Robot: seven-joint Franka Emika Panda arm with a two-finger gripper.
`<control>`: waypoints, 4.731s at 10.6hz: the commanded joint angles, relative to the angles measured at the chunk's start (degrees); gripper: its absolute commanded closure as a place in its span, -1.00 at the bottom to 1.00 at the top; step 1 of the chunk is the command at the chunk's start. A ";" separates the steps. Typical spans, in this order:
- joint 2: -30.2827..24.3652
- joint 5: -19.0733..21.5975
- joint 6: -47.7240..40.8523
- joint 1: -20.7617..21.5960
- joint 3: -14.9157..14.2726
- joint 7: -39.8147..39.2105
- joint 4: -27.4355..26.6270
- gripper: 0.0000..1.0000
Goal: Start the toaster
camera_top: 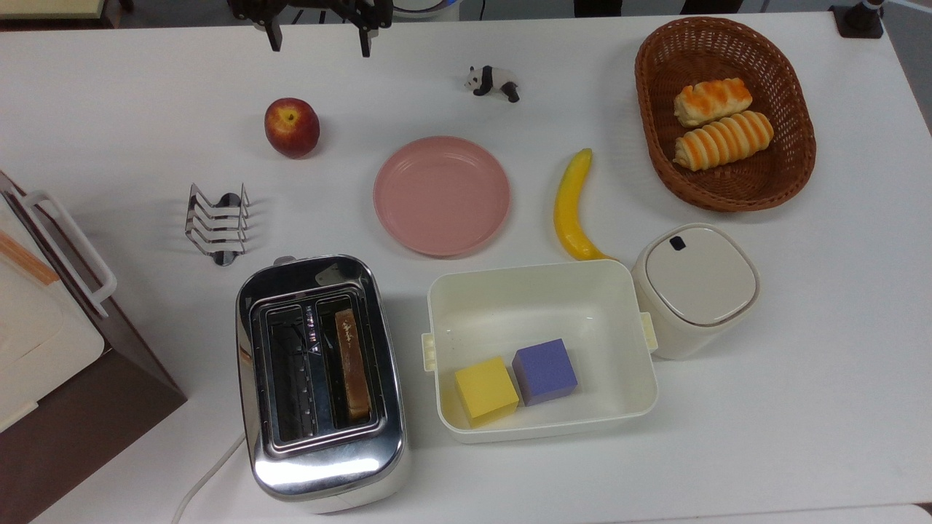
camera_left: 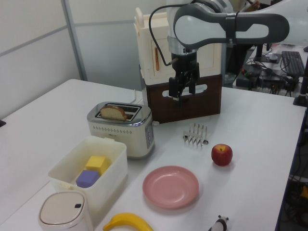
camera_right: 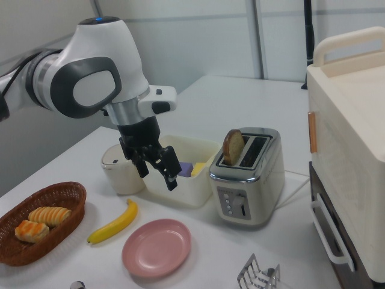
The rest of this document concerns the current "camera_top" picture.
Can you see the black ribbed gripper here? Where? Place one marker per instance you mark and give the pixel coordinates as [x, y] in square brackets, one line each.
[320, 9]

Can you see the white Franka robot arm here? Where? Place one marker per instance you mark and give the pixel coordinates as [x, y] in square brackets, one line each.
[429, 6]

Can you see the chrome and cream toaster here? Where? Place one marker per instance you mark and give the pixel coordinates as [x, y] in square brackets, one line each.
[320, 466]

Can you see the red apple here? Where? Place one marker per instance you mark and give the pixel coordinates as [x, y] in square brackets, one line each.
[292, 129]

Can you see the panda toy figure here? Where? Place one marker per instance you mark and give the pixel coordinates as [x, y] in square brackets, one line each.
[489, 80]

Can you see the pink plastic plate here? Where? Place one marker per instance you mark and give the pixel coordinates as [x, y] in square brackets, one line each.
[441, 196]

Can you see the metal toast rack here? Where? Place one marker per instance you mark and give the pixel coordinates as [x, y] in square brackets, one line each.
[217, 222]

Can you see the beige wooden desk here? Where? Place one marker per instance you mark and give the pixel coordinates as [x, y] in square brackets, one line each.
[51, 9]

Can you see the yellow banana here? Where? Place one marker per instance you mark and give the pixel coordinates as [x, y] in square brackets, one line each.
[569, 204]

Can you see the toast bread slice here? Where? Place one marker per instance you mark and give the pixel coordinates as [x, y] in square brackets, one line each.
[352, 364]

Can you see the yellow cube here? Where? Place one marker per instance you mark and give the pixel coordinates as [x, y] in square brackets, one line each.
[486, 389]

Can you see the short orange glazed bread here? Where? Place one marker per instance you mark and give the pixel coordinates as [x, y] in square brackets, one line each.
[712, 100]

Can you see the purple cube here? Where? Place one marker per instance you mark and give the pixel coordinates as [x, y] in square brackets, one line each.
[545, 370]

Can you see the cream plastic box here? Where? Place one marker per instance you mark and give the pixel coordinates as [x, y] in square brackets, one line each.
[604, 320]

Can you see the cream and brown oven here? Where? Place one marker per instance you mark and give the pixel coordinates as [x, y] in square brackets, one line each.
[44, 342]

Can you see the long striped bread roll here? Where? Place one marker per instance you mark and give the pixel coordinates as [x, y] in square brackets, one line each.
[722, 142]

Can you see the brown wicker basket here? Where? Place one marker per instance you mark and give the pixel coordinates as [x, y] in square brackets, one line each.
[728, 185]

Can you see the cream lidded bin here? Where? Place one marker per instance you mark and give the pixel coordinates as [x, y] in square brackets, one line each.
[695, 284]

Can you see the black mount base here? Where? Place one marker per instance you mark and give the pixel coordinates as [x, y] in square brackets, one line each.
[859, 20]

